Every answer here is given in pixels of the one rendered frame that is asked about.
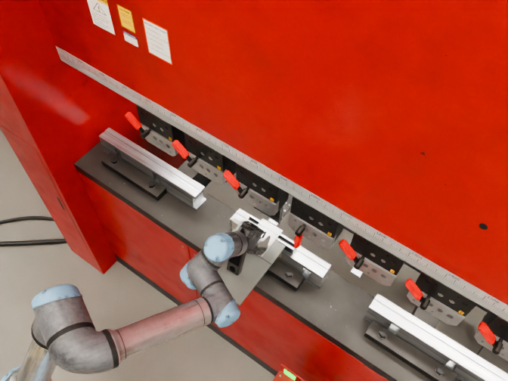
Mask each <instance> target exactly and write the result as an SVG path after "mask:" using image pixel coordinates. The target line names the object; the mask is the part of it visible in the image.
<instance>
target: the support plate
mask: <svg viewBox="0 0 508 381"><path fill-rule="evenodd" d="M243 221H244V220H242V222H241V223H239V225H238V226H237V227H236V228H235V229H234V231H237V230H238V228H239V227H240V225H242V223H243ZM285 247H286V246H284V245H283V244H282V243H280V242H278V241H277V240H275V241H274V242H273V243H272V245H271V246H270V248H269V249H268V250H267V252H266V253H265V254H264V255H263V256H262V258H263V259H265V260H266V261H268V262H270V263H271V265H272V264H273V263H274V261H275V260H276V259H277V257H278V256H279V255H280V254H281V253H282V251H283V250H284V248H285ZM263 259H261V258H260V257H258V256H257V255H255V254H248V253H246V256H245V259H244V263H243V268H242V271H241V273H240V274H239V275H238V276H237V275H236V274H233V273H232V272H230V271H228V270H227V265H228V260H227V261H226V263H224V264H223V266H221V267H220V269H218V270H217V272H218V273H219V275H220V277H221V278H222V280H223V281H224V283H225V286H226V287H227V288H228V290H229V292H230V294H231V295H232V297H233V298H234V299H235V302H236V303H237V304H238V305H239V306H241V304H242V303H243V301H244V300H245V299H246V297H247V296H248V295H249V294H250V293H251V291H252V290H253V289H254V287H255V286H256V284H257V283H258V282H259V281H260V280H261V279H262V277H263V276H264V274H265V273H266V272H267V270H268V269H269V268H270V267H271V265H270V264H269V263H267V262H266V261H265V260H263Z"/></svg>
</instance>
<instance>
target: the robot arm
mask: <svg viewBox="0 0 508 381"><path fill-rule="evenodd" d="M266 233H267V232H266V231H265V232H264V231H263V230H262V229H260V228H259V226H257V225H255V224H253V223H252V222H249V221H243V223H242V225H240V227H239V228H238V230H237V231H231V232H226V233H217V234H214V235H212V236H211V237H209V238H208V239H207V240H206V242H205V245H204V247H203V248H202V249H201V250H200V251H199V252H198V253H197V254H196V255H195V256H194V257H193V258H192V259H191V260H189V261H188V262H187V264H186V265H185V266H184V267H183V268H182V269H181V272H180V277H181V280H182V282H183V283H185V284H186V286H187V287H188V288H190V289H192V290H196V289H197V290H198V292H199V294H200V295H201V297H200V298H198V299H195V300H193V301H190V302H187V303H184V304H183V305H179V306H177V307H174V308H171V309H169V310H166V311H163V312H161V313H159V314H155V315H153V316H150V317H147V318H145V319H143V320H140V321H137V322H134V323H133V324H129V325H127V326H124V327H121V328H119V329H117V330H109V329H105V330H102V331H96V329H95V327H94V324H93V322H92V320H91V317H90V315H89V313H88V310H87V308H86V306H85V303H84V301H83V298H82V295H81V293H80V291H79V289H78V288H77V287H76V286H73V285H72V284H61V285H57V286H54V287H50V288H47V289H46V290H43V291H41V292H40V293H39V294H37V295H36V296H35V297H34V298H33V300H32V310H33V311H34V313H35V319H34V321H33V324H32V327H31V336H32V338H33V340H32V342H31V344H30V346H29V349H28V352H27V353H26V357H25V358H24V360H23V363H22V365H20V366H18V367H15V368H14V369H12V370H10V371H9V373H6V374H5V375H4V376H3V378H2V380H1V381H52V379H51V375H52V373H53V372H54V369H55V367H56V366H58V367H60V368H62V369H64V370H67V371H69V372H72V373H80V374H93V373H103V372H106V371H108V370H112V369H114V368H116V367H119V366H120V364H121V362H122V360H125V359H126V358H130V357H131V356H134V355H136V354H139V353H141V352H144V351H146V350H148V349H150V348H153V347H155V346H158V345H160V344H163V343H164V342H168V341H169V340H172V339H175V338H177V337H179V336H182V335H184V334H186V333H189V332H191V331H193V330H196V329H199V328H201V327H204V326H206V325H207V324H210V323H213V322H215V323H216V324H217V325H218V327H220V328H222V327H227V326H229V325H231V324H232V323H233V322H235V321H236V320H237V319H238V318H239V316H240V309H239V308H238V306H237V303H236V302H235V299H234V298H233V297H232V295H231V294H230V292H229V290H228V288H227V287H226V286H225V283H224V281H223V280H222V278H221V277H220V275H219V273H218V272H217V270H218V269H220V267H221V266H223V264H224V263H226V261H227V260H228V265H227V270H228V271H230V272H232V273H233V274H236V275H237V276H238V275H239V274H240V273H241V271H242V268H243V263H244V259H245V256H246V253H248V254H255V255H262V254H263V253H264V252H265V251H266V250H267V249H268V243H269V240H270V238H271V236H270V235H269V236H267V237H266V238H265V239H264V240H263V241H259V239H262V238H264V236H265V234H266ZM262 234H263V236H262Z"/></svg>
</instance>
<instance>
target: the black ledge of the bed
mask: <svg viewBox="0 0 508 381"><path fill-rule="evenodd" d="M107 155H108V153H106V152H104V150H103V148H102V145H101V142H99V143H98V144H96V145H95V146H94V147H93V148H92V149H90V151H89V152H87V153H86V154H85V155H84V156H83V157H81V158H80V159H79V160H78V161H77V162H75V163H74V166H75V167H76V170H77V171H78V172H80V173H82V174H83V175H84V176H86V177H87V178H89V179H91V180H92V181H93V182H94V183H96V184H98V185H99V186H101V187H102V188H103V189H105V190H106V191H108V192H110V193H111V194H112V195H114V196H115V197H117V198H119V199H120V200H121V201H123V202H124V203H126V204H127V205H129V206H130V207H132V208H133V209H135V210H136V211H138V212H139V213H141V214H142V215H144V216H145V217H147V218H148V219H150V220H151V221H153V222H154V223H156V224H157V225H159V226H160V227H161V228H163V229H164V230H166V231H168V232H169V233H170V234H172V235H173V236H175V237H177V238H178V239H179V240H181V241H182V242H184V243H186V244H187V245H188V246H189V247H191V248H192V249H194V250H196V251H197V252H199V251H200V250H201V249H202V248H203V247H204V245H205V242H206V240H207V239H208V238H209V237H211V236H212V235H214V234H217V233H226V232H231V226H230V219H231V217H232V216H233V215H234V214H235V213H236V211H235V210H233V209H232V208H231V207H229V206H227V205H225V204H223V203H222V202H221V201H219V200H217V199H216V198H214V197H212V196H211V195H209V194H208V193H206V192H205V191H203V197H205V198H206V202H205V203H204V204H203V205H202V206H201V207H200V208H199V209H198V210H195V209H193V208H192V207H190V206H189V205H187V204H186V203H184V202H182V201H181V200H179V199H178V198H176V197H174V196H173V195H171V194H170V193H169V192H166V193H165V194H164V195H163V196H162V197H161V198H160V199H159V200H158V201H157V200H155V199H154V198H152V197H151V196H150V195H148V194H146V193H145V192H143V191H142V190H140V189H139V188H137V187H136V186H134V185H133V184H131V183H130V182H128V181H126V180H125V179H124V178H122V177H120V176H119V175H117V174H116V173H115V172H113V171H111V170H110V169H108V168H107V167H105V166H103V164H102V162H101V160H102V159H104V158H105V157H106V156H107ZM254 290H255V291H256V292H257V293H259V294H261V295H262V296H264V297H265V298H266V299H268V300H270V301H271V302H273V303H274V304H275V305H277V306H279V307H280V308H282V309H283V310H284V311H286V312H287V313H289V314H291V315H292V316H293V317H295V318H296V319H298V320H299V321H301V322H302V323H304V324H305V325H307V326H308V327H310V328H312V329H313V330H314V331H315V332H317V333H319V334H320V335H322V336H323V337H324V338H326V339H328V340H329V341H331V342H332V343H333V344H335V345H337V346H338V347H340V348H341V349H342V350H344V351H345V352H347V353H348V354H350V355H351V356H352V357H354V358H356V359H357V360H359V361H360V362H361V363H363V364H365V365H366V366H368V367H369V368H370V369H372V370H374V371H375V372H377V373H378V374H379V375H380V376H382V377H384V378H385V379H387V380H388V381H432V380H431V379H429V378H428V377H426V376H424V375H423V374H421V373H420V372H418V371H417V370H415V369H413V368H412V367H411V366H409V365H408V364H406V363H404V362H403V361H402V360H400V359H398V358H397V357H395V356H394V355H392V354H391V353H389V352H388V351H386V350H385V349H384V348H382V347H380V346H379V345H377V344H376V343H374V342H372V341H371V340H369V339H368V338H367V337H365V336H364V334H365V332H366V330H367V328H368V327H369V326H370V322H369V321H368V320H366V319H365V318H364V316H365V314H366V312H367V310H368V308H369V307H370V304H371V303H372V301H373V300H374V298H375V297H373V296H371V295H370V294H369V293H366V292H365V291H363V290H362V289H360V288H359V287H357V286H355V285H354V284H353V283H351V282H349V281H347V280H346V279H345V278H343V277H341V276H339V275H338V274H336V273H335V272H333V271H331V270H330V272H329V274H328V277H327V279H326V280H325V281H324V283H323V284H322V286H321V288H320V289H318V288H317V287H315V286H313V285H312V284H310V283H309V282H307V281H306V280H304V281H303V283H302V285H301V286H300V287H299V288H298V290H297V291H295V290H293V289H291V288H290V287H288V286H287V285H286V284H284V283H282V282H281V281H279V280H278V279H277V278H275V277H273V276H271V275H270V274H269V273H267V272H266V273H265V274H264V276H263V277H262V279H261V280H260V281H259V282H258V283H257V284H256V286H255V287H254Z"/></svg>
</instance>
